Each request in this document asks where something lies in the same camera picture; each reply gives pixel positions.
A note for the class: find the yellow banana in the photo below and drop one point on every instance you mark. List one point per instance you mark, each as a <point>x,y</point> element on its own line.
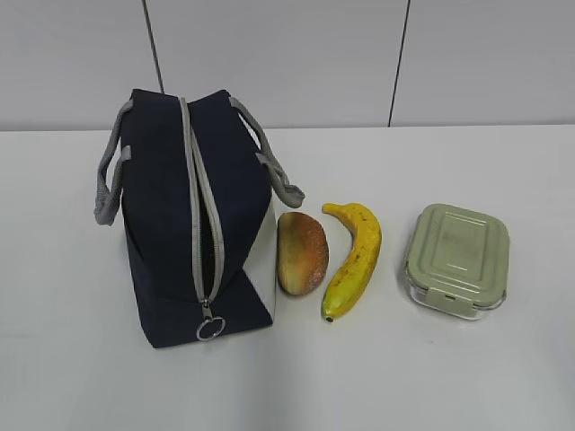
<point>352,278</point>

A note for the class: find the navy blue lunch bag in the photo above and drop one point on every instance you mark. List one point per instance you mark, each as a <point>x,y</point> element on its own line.
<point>195,183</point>

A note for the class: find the green lid glass container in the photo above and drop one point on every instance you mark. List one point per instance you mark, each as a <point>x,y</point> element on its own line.
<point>457,261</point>

